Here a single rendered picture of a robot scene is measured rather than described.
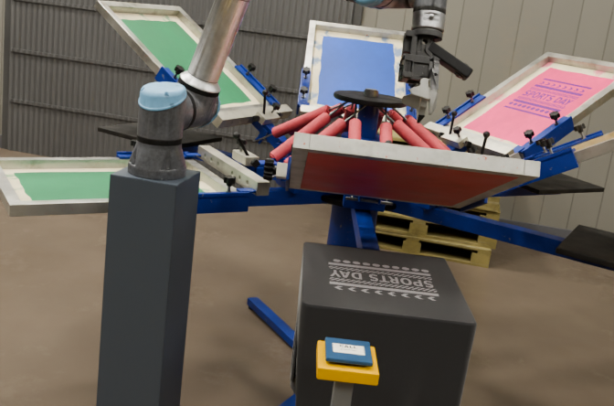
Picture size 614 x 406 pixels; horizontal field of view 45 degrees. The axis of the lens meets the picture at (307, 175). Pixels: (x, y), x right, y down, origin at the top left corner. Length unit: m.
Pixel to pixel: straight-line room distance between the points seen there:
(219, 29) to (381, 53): 2.39
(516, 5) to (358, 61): 2.20
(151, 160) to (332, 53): 2.42
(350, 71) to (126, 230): 2.37
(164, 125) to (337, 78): 2.23
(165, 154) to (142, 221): 0.18
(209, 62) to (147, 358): 0.80
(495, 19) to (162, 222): 4.51
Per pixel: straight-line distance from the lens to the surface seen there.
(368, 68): 4.15
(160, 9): 3.90
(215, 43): 1.98
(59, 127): 7.03
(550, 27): 6.13
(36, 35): 7.05
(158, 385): 2.10
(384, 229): 5.35
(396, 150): 1.75
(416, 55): 1.71
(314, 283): 2.03
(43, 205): 2.40
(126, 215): 1.96
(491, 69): 6.11
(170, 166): 1.93
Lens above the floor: 1.70
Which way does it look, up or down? 14 degrees down
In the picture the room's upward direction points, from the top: 7 degrees clockwise
